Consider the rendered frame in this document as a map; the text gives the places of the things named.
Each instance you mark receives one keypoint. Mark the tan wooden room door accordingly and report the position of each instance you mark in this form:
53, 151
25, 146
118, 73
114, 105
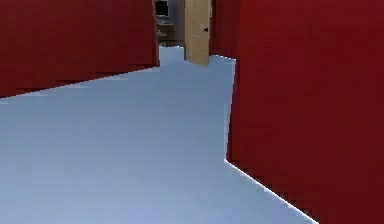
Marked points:
197, 33

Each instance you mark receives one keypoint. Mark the brown wooden desk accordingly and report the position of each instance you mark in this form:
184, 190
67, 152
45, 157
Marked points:
165, 28

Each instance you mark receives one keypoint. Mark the black computer monitor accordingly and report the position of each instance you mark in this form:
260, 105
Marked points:
161, 8

